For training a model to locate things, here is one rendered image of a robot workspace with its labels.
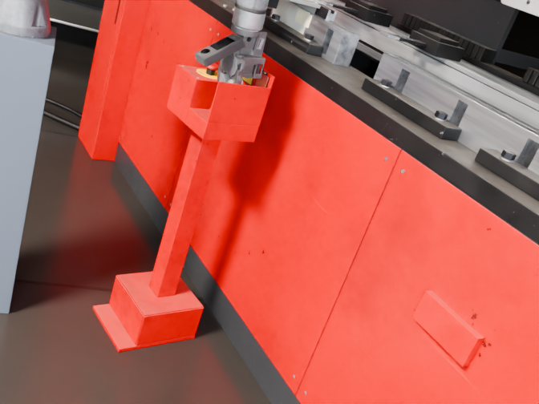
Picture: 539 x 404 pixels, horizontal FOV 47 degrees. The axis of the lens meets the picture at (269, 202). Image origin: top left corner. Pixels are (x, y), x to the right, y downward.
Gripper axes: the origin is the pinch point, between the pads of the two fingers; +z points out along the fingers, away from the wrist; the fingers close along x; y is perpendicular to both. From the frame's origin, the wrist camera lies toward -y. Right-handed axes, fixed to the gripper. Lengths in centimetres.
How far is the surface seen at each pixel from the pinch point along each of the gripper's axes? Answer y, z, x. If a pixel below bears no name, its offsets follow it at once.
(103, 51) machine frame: 23, 30, 128
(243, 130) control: 4.5, 4.7, -4.8
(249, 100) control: 4.1, -3.4, -4.8
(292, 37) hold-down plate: 32.4, -13.3, 18.9
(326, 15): 39.8, -21.4, 15.1
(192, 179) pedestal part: -2.8, 22.2, 2.3
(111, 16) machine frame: 24, 14, 127
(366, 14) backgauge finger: 60, -22, 20
